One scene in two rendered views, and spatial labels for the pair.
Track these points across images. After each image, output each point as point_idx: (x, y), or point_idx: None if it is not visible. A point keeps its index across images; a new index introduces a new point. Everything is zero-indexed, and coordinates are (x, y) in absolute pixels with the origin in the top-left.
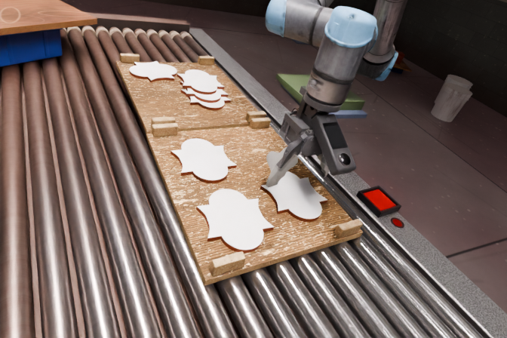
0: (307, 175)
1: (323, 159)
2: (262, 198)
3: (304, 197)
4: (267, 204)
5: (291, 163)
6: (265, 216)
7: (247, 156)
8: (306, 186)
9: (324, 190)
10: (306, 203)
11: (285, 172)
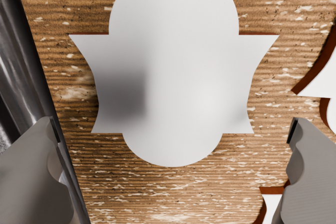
0: (84, 140)
1: (55, 210)
2: (267, 98)
3: (151, 66)
4: (270, 75)
5: (331, 219)
6: (312, 35)
7: (209, 207)
8: (117, 102)
9: (57, 81)
10: (160, 39)
11: (310, 161)
